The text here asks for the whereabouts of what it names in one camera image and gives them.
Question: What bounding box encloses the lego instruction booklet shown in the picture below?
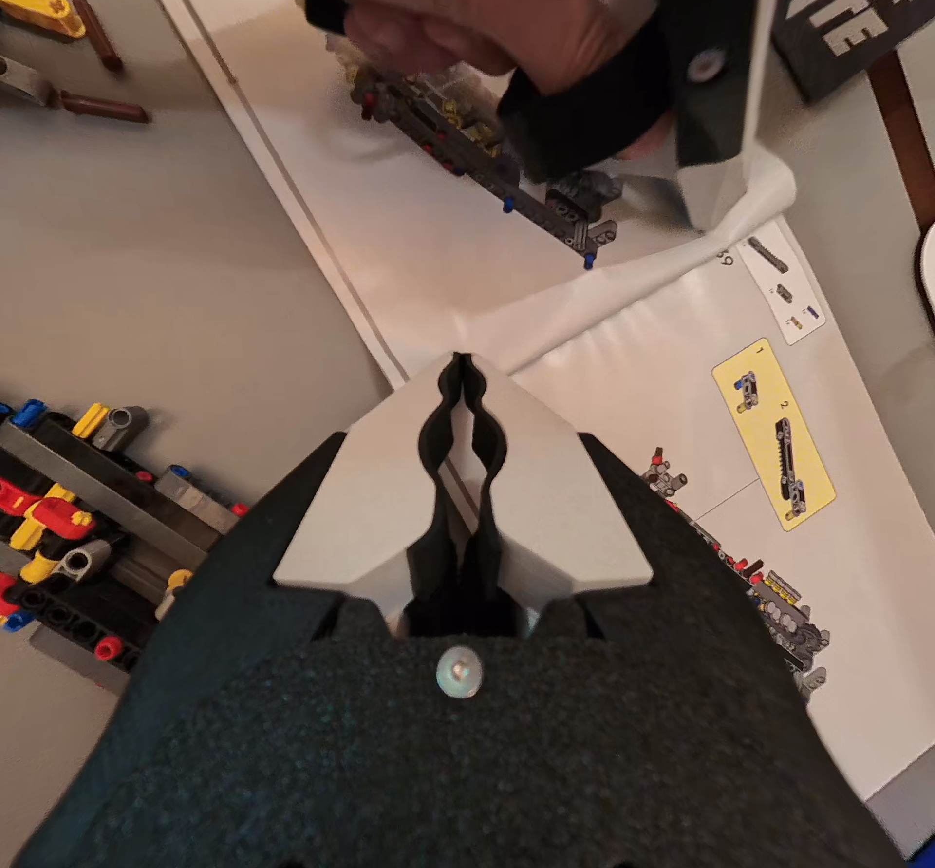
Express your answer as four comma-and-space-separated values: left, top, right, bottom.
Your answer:
146, 0, 935, 803

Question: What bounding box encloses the yellow lego connector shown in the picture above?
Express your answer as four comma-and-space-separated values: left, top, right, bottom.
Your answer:
0, 0, 87, 39

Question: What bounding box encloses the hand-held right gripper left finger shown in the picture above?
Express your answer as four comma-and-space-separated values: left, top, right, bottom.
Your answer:
274, 353, 466, 639

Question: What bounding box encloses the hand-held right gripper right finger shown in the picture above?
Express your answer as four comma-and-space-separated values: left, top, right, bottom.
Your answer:
462, 353, 655, 639

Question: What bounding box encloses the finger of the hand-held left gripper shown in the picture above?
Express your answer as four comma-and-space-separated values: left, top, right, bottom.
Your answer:
678, 0, 790, 233

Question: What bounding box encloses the black lego set box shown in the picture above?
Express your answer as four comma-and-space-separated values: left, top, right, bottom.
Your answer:
770, 0, 935, 105

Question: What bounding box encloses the multicoloured lego chassis assembly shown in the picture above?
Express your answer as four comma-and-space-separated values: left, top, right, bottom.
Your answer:
0, 399, 249, 694

